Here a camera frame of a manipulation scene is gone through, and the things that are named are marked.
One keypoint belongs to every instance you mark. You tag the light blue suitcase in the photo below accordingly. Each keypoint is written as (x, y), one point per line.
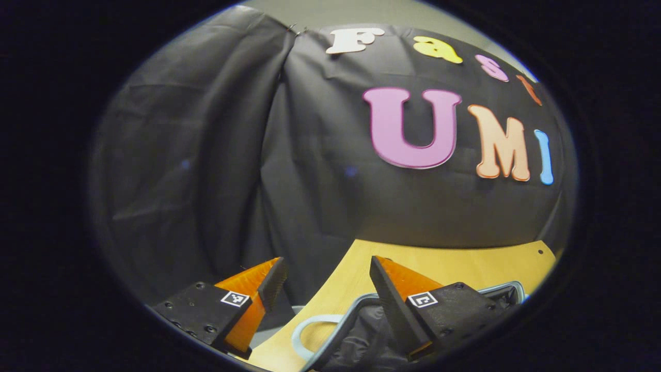
(361, 336)

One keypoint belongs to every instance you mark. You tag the black backdrop cloth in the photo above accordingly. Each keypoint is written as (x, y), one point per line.
(206, 155)

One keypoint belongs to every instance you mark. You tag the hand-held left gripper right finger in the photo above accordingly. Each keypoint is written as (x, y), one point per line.
(395, 315)

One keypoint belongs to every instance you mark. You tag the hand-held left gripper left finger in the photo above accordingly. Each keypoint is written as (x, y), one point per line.
(273, 281)

